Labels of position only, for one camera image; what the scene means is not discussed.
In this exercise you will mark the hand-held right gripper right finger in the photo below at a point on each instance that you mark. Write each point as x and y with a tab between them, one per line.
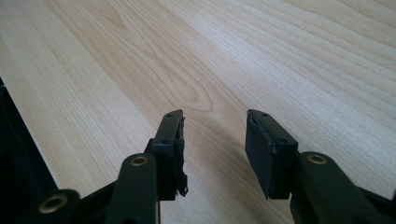
267	155

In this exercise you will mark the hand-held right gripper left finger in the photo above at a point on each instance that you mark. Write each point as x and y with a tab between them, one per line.
168	155

